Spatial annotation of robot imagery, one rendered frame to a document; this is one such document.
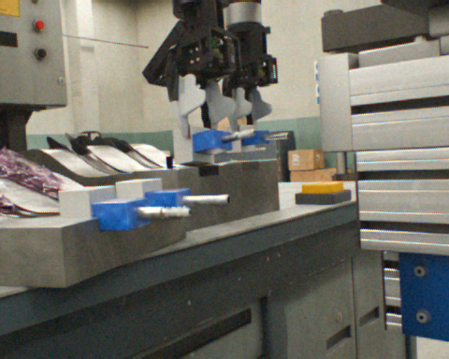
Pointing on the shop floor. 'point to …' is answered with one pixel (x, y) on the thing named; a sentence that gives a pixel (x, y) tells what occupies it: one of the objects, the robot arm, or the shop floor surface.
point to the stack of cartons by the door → (309, 166)
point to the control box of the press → (22, 65)
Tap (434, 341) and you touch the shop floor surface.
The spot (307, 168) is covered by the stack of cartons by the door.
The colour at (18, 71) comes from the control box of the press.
